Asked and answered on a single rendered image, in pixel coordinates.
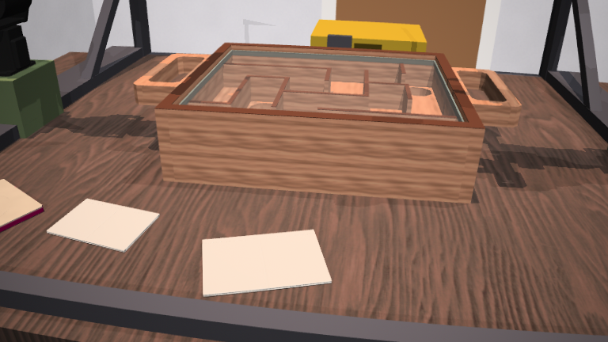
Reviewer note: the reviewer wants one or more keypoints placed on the wooden maze board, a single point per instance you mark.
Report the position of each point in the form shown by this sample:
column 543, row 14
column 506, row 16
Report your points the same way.
column 308, row 142

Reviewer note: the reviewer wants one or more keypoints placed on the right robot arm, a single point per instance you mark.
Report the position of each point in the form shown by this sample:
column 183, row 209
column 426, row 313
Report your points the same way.
column 14, row 53

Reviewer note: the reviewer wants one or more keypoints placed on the cream flat square panel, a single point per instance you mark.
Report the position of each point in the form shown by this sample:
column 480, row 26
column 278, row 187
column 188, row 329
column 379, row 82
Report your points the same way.
column 104, row 224

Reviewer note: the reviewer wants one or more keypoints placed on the tan square board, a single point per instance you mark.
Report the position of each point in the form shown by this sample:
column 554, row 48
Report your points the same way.
column 15, row 206

